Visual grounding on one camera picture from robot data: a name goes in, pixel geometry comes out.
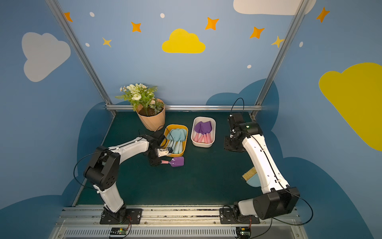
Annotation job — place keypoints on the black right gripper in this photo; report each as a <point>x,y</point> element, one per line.
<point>230,144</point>

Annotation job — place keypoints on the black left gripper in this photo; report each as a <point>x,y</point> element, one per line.
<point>153,158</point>

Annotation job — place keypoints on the yellow plastic storage box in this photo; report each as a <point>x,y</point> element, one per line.
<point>167,129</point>

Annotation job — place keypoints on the light blue pointed shovel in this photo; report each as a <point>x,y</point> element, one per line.
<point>182,139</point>

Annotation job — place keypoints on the purple square shovel sideways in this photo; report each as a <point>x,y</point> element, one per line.
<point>175,162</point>

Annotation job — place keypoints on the white plastic storage box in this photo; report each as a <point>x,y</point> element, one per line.
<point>203,119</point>

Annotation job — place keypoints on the purple pointed shovel pink handle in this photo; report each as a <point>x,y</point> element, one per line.
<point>197,129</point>

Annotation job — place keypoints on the purple square shovel pink handle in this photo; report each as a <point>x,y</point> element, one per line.
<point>206,128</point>

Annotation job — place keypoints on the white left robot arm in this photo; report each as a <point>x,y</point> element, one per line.
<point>103,169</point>

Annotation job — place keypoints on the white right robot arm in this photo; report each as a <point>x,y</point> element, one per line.
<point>277,198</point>

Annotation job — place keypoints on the potted white flower plant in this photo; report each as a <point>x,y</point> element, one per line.
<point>149,109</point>

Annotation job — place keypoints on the blue hand brush tan bristles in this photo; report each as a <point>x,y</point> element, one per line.
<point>252,178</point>

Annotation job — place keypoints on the left circuit board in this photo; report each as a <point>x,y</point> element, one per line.
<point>118,232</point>

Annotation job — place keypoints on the circuit board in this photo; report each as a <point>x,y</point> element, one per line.
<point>118,232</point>
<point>243,233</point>

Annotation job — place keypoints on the right circuit board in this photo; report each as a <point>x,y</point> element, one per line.
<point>243,233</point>

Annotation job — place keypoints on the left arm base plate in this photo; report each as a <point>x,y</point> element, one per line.
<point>131,215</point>

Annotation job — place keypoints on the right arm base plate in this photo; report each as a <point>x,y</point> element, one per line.
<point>227,216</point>

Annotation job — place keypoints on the aluminium rail front frame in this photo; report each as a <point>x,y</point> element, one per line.
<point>172,222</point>

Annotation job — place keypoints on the right aluminium frame post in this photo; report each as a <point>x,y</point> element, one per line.
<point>290,34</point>

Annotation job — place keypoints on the aluminium frame post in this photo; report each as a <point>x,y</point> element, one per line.
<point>71,36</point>
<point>290,34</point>

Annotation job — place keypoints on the left aluminium frame post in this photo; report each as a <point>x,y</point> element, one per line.
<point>71,36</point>

